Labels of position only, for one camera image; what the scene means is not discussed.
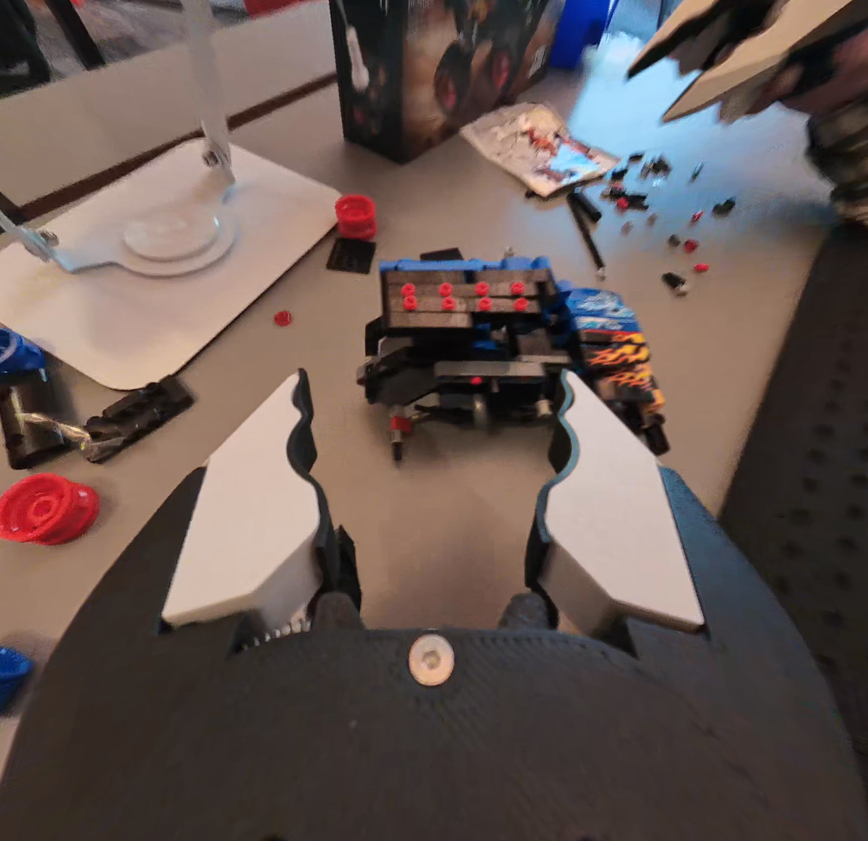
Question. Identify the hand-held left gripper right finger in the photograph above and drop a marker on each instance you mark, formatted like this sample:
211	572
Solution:
617	529

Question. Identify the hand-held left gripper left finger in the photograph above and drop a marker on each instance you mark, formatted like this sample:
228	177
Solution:
251	515

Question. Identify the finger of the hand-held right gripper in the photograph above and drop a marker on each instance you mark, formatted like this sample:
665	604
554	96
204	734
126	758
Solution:
705	21
766	54

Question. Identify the blue black brick toy truck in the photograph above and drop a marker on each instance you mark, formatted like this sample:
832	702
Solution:
461	312

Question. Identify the person's right forearm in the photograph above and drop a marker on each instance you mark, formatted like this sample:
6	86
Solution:
841	156

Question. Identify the person's right hand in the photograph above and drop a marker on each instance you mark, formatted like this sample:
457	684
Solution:
844	75

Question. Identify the blue container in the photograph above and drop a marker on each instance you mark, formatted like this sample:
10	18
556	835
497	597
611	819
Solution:
583	21

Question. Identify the black pin connector piece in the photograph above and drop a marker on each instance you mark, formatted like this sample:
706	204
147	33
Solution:
139	414

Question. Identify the black angled beam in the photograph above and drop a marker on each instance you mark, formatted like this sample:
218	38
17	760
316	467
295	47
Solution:
654	168

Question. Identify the small black pin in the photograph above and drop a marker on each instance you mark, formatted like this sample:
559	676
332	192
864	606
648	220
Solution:
723	206

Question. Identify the short black beam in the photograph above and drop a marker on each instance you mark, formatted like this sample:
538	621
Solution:
627	199

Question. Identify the red wheel hub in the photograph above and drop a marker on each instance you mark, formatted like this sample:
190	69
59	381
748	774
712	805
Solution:
47	509
356	216

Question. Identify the white base board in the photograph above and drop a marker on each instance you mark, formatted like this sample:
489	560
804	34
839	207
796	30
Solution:
203	312

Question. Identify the sticker sheet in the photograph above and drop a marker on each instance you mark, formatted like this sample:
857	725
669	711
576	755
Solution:
536	149

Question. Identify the long black axle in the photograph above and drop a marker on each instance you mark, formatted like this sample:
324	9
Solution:
588	234

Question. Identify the black beam with white end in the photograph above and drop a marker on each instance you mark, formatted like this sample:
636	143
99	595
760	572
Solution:
675	282

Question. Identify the printed toy box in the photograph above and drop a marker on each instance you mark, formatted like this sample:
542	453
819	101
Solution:
441	75

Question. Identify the black studded square plate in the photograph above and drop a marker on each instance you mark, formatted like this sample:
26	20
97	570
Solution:
350	255

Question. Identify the blue wheel hub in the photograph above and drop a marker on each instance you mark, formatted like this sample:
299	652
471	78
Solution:
10	675
20	353

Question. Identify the clear acrylic stand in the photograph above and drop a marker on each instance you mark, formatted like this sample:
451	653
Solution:
173	234

